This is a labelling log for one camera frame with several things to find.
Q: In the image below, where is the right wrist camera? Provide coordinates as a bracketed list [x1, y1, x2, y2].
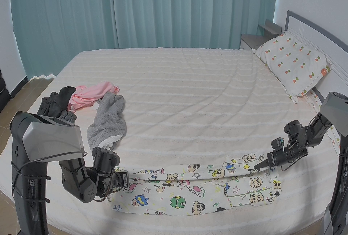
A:
[271, 137, 285, 152]

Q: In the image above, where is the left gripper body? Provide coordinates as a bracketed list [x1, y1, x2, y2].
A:
[115, 170, 131, 191]

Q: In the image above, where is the white printed pillow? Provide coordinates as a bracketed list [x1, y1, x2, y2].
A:
[251, 32, 333, 105]

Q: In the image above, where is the black garment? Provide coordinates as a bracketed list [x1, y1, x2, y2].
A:
[37, 87, 76, 117]

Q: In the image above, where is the dark grey garment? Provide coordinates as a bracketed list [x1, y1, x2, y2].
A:
[58, 110, 77, 123]

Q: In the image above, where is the grey bedside table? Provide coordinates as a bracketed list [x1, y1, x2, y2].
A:
[241, 20, 282, 51]

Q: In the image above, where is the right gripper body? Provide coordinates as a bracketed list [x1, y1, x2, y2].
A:
[266, 148, 293, 168]

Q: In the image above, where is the pink garment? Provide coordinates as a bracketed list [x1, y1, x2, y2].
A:
[67, 82, 120, 113]

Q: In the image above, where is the bed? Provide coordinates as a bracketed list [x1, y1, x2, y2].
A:
[0, 11, 348, 235]

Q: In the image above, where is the white printed pyjama top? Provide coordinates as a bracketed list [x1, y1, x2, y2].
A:
[109, 150, 283, 215]

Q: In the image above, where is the black chest of drawers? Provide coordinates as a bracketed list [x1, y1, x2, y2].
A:
[0, 69, 9, 113]

